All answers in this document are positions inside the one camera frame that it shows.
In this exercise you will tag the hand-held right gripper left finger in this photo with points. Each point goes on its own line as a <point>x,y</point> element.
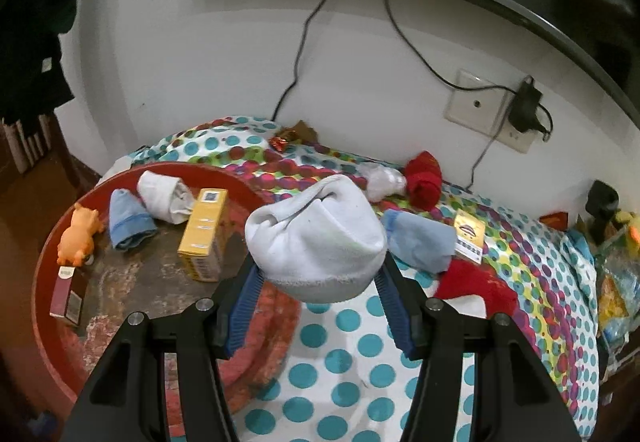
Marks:
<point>240,317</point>

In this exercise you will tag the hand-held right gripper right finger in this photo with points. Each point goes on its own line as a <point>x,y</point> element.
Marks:
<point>400,322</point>

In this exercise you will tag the large red sock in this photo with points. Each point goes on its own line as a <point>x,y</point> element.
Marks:
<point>475,284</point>

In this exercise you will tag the light blue sock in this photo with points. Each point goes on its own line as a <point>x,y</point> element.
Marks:
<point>420,237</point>

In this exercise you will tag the yellow carton box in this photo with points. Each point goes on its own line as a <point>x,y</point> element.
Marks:
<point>202,232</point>

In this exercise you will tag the large white sock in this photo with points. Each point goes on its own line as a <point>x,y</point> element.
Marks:
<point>320,242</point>

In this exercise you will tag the round red tray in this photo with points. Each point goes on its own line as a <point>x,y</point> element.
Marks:
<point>130,282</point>

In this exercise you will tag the white sock with grey trim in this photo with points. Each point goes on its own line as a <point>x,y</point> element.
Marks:
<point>160,194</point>

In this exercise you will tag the blue sock with dark cuff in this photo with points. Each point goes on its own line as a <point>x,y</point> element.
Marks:
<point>127,217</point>

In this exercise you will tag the red rectangular box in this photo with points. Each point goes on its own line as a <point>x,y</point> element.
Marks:
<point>62,297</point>

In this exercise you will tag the orange toy pig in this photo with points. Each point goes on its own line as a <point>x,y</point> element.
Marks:
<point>80,237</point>

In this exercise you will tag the polka dot tablecloth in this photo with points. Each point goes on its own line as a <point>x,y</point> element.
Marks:
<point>340,362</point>

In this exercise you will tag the gold flat packet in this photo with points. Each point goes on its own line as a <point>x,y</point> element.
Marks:
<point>467,234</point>

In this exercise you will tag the clear plastic bag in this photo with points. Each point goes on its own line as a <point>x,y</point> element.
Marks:
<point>382,184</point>

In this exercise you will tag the small red rolled sock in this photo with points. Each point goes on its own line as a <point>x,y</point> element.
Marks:
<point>424,182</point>

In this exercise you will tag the red candy wrapper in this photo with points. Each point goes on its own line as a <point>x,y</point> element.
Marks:
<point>279,143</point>

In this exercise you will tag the red paper packet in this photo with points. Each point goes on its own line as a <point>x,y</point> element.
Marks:
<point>555,220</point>

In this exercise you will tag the brown paper wrapper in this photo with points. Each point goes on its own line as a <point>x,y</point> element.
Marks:
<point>302,130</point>

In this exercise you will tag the clear bag of colourful packets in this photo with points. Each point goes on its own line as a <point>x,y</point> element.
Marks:
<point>615,292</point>

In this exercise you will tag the black plug-in charger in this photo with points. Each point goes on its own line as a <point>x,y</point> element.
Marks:
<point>525,107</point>

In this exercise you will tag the yellow plush toy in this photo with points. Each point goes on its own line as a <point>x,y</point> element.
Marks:
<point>631,224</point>

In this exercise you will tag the dark green garment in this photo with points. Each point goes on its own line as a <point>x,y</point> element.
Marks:
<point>35,62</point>

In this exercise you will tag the beige wall socket plate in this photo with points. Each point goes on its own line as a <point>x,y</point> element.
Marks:
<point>472,105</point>

